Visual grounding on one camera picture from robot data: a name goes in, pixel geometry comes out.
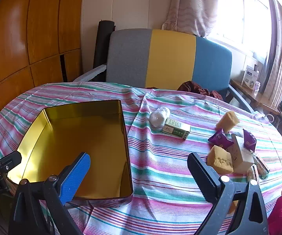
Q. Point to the yellow sponge cake piece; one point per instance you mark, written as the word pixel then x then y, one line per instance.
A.
pixel 219 160
pixel 228 121

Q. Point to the wooden wardrobe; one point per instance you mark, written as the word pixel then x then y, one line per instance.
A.
pixel 33 29

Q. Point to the black rolled mat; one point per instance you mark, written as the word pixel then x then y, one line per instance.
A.
pixel 101 44

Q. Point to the clear cracker packet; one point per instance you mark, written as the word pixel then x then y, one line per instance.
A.
pixel 261 167

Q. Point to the gold metal tin box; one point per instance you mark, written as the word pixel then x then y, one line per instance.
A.
pixel 82 132

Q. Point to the white carton box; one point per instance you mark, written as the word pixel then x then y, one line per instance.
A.
pixel 241 156

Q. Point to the striped beige curtain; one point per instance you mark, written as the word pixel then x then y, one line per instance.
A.
pixel 280 53

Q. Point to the green and white small box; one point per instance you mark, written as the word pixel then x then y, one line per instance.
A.
pixel 177 128

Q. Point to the white plastic ball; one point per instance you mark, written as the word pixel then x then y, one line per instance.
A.
pixel 158 117

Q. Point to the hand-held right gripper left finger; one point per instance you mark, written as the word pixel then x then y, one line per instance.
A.
pixel 75 176

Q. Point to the grey yellow blue sofa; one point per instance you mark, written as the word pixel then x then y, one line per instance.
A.
pixel 172 58

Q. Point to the white printed box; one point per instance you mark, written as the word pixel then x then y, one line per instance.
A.
pixel 250 77

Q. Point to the pink patterned curtain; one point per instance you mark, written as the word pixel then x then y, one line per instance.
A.
pixel 192 5

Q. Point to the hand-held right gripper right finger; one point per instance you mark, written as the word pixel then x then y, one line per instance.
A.
pixel 202 176

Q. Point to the small pink white jar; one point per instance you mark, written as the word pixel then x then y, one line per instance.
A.
pixel 257 88

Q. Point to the striped tablecloth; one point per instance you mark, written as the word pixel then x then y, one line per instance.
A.
pixel 168 166

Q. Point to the wooden desk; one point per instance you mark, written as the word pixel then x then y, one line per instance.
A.
pixel 253 98

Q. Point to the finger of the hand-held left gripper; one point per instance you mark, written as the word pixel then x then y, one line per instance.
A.
pixel 10 160

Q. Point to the purple snack packet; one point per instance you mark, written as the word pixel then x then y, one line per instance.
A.
pixel 250 140
pixel 219 139

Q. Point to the dark red cloth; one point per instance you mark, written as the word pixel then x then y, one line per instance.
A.
pixel 192 87

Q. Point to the window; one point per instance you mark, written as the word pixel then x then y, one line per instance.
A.
pixel 241 12

